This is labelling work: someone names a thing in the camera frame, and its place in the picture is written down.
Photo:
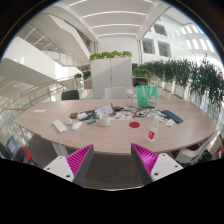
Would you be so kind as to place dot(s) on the clear white-lidded sports bottle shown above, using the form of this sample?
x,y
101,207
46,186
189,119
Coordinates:
x,y
129,98

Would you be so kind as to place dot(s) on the black notebook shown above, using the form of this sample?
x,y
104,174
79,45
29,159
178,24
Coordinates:
x,y
90,114

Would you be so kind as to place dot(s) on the green cat-print tote bag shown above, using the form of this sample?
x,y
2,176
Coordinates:
x,y
146,96

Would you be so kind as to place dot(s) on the black power adapter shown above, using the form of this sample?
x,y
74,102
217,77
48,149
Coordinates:
x,y
118,108

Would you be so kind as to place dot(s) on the small white paper sheet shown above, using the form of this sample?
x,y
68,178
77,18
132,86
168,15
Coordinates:
x,y
39,110

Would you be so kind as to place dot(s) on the clear red-labelled water bottle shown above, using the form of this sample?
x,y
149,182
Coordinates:
x,y
153,133

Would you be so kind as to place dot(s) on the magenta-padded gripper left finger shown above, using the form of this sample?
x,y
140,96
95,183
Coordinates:
x,y
58,166

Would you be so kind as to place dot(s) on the white computer mouse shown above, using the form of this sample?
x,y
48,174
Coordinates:
x,y
76,125

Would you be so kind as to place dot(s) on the white card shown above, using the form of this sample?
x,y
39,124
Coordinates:
x,y
82,116

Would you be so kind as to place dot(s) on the white cabinet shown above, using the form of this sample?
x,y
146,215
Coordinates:
x,y
111,78

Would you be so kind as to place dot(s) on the black and red office chair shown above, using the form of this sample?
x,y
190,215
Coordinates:
x,y
15,150

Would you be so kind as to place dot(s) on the row of green hedge plants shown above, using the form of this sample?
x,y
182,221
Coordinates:
x,y
186,76

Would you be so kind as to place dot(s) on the small red-black case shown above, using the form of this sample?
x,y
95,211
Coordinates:
x,y
73,115

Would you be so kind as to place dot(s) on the small blue-green pack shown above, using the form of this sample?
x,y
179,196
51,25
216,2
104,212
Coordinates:
x,y
91,122

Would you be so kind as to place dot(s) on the glass railing with wooden handrail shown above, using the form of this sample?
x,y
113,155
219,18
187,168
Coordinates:
x,y
30,95

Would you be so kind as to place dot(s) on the green plants atop cabinet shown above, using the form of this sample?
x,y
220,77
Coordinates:
x,y
110,55

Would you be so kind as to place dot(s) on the clear plastic packet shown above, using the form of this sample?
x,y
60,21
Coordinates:
x,y
170,122

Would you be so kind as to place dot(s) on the colourful sticker sheet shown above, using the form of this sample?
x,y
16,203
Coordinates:
x,y
121,116

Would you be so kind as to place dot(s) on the small white round device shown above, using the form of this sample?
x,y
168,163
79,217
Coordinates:
x,y
69,121

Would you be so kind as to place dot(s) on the brown booklet with papers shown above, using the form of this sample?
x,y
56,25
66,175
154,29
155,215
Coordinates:
x,y
104,109

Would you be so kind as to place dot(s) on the ceiling strip lights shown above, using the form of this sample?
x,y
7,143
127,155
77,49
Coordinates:
x,y
113,14

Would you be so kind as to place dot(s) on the white office chair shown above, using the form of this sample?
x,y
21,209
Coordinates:
x,y
193,151

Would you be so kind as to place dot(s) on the white power strip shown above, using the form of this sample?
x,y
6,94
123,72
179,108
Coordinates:
x,y
59,126

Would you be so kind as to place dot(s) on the green plants in brown planter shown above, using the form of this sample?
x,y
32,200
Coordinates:
x,y
87,76

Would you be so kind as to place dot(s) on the white flat packet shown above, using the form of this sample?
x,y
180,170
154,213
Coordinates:
x,y
150,114

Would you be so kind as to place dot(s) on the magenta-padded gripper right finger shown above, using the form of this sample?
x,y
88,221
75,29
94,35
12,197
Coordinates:
x,y
165,165

